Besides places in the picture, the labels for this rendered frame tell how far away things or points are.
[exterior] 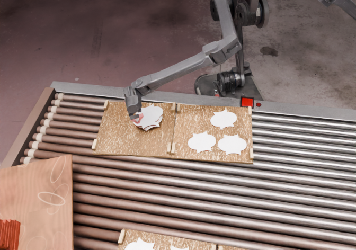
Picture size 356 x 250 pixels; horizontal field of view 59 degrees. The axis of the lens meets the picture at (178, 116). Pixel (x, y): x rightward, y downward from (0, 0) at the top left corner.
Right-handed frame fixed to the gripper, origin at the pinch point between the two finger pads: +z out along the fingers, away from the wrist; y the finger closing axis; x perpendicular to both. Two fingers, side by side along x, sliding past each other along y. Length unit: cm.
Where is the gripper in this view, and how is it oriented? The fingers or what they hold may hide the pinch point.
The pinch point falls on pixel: (135, 115)
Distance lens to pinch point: 164.5
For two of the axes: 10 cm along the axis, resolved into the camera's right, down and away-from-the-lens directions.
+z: 0.4, 6.1, 7.9
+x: 9.4, -3.0, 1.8
